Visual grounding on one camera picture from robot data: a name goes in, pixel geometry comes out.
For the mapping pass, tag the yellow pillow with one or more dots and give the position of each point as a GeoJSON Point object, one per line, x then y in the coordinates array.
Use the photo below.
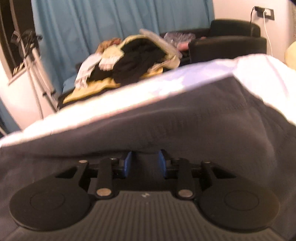
{"type": "Point", "coordinates": [290, 56]}

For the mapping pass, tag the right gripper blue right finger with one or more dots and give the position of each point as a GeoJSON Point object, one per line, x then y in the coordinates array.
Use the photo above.
{"type": "Point", "coordinates": [180, 170]}

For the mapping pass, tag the dark window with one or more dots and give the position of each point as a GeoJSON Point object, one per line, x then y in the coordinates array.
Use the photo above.
{"type": "Point", "coordinates": [16, 18]}

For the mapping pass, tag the clear plastic bag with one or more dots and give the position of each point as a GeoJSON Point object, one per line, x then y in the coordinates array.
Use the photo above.
{"type": "Point", "coordinates": [175, 38]}

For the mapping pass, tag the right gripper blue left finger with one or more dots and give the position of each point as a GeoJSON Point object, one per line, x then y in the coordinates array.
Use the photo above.
{"type": "Point", "coordinates": [109, 170]}

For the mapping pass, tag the teal curtain right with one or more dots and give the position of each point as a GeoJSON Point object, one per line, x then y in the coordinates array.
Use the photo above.
{"type": "Point", "coordinates": [72, 30]}

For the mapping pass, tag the black leather armchair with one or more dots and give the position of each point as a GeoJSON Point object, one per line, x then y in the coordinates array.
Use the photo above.
{"type": "Point", "coordinates": [223, 39]}

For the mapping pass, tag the pile of clothes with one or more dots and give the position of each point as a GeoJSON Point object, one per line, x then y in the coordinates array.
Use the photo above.
{"type": "Point", "coordinates": [118, 63]}

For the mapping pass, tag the pastel bed sheet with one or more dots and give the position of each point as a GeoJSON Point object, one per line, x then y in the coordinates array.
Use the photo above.
{"type": "Point", "coordinates": [262, 75]}

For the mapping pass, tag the black drawstring pants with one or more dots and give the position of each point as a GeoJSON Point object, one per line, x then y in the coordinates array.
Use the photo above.
{"type": "Point", "coordinates": [248, 130]}

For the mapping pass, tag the wall power socket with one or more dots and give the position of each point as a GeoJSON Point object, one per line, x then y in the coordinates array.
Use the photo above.
{"type": "Point", "coordinates": [265, 13]}

